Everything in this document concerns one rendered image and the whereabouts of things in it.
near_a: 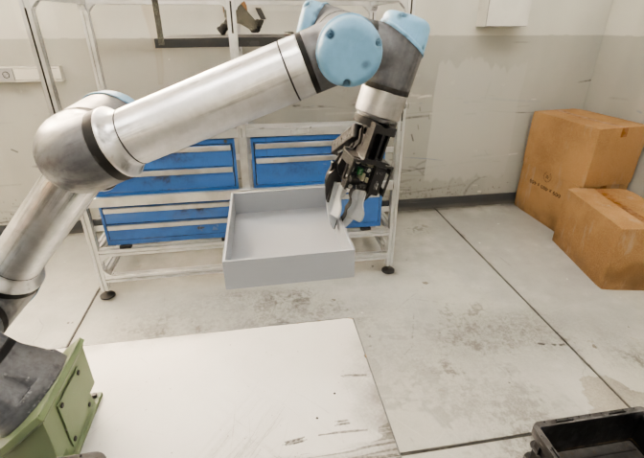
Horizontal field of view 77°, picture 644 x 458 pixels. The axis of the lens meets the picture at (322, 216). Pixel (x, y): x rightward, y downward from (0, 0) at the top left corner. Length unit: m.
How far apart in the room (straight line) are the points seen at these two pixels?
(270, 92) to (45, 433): 0.66
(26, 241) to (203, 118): 0.44
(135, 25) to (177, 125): 2.49
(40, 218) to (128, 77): 2.30
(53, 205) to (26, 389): 0.31
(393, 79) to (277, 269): 0.33
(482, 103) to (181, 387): 2.95
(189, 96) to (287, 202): 0.41
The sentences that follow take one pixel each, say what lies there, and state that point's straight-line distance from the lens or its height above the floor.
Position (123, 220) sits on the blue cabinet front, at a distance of 2.40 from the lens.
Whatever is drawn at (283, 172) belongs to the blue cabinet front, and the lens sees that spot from 2.20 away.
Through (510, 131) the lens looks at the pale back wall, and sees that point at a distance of 3.62.
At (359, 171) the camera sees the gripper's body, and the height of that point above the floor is 1.20.
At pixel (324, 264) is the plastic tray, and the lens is 0.63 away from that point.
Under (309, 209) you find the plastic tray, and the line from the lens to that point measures 0.87.
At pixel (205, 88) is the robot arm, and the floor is 1.35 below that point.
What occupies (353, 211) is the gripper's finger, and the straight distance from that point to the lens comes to 0.74.
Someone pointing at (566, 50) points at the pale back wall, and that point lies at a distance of 3.73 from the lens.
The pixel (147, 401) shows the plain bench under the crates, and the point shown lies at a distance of 1.01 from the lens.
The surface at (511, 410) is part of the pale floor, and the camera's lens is 1.98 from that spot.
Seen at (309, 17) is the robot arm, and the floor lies 1.42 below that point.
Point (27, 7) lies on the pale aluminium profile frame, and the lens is 2.24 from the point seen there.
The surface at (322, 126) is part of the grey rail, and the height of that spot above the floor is 0.93.
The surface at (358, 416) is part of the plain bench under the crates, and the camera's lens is 0.92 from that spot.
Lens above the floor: 1.42
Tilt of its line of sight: 26 degrees down
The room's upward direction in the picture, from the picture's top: straight up
